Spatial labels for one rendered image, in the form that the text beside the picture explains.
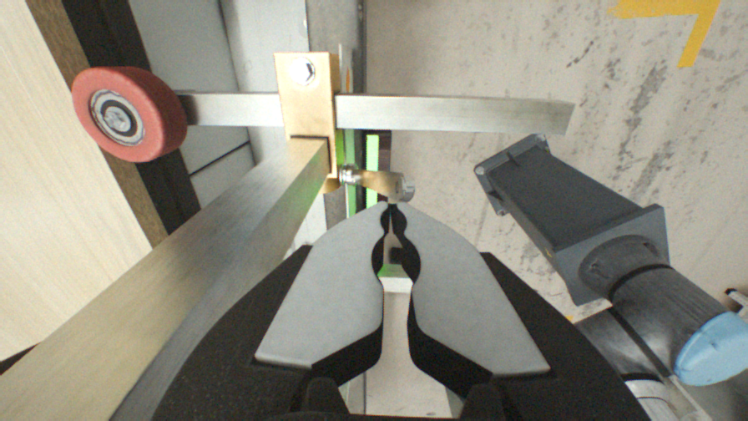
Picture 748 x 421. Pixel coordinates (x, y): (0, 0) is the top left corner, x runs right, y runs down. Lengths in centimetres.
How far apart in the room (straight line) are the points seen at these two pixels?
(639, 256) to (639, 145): 86
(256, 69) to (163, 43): 16
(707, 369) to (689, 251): 151
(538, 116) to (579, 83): 106
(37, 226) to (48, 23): 24
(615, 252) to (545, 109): 59
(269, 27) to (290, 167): 38
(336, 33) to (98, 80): 27
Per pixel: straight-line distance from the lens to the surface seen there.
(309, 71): 25
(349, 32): 42
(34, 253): 54
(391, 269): 40
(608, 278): 84
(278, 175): 17
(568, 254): 83
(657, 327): 76
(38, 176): 43
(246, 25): 55
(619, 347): 76
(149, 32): 43
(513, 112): 29
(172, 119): 30
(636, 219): 86
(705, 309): 78
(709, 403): 326
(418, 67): 112
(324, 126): 26
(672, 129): 169
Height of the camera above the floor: 112
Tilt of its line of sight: 60 degrees down
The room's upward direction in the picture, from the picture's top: 175 degrees counter-clockwise
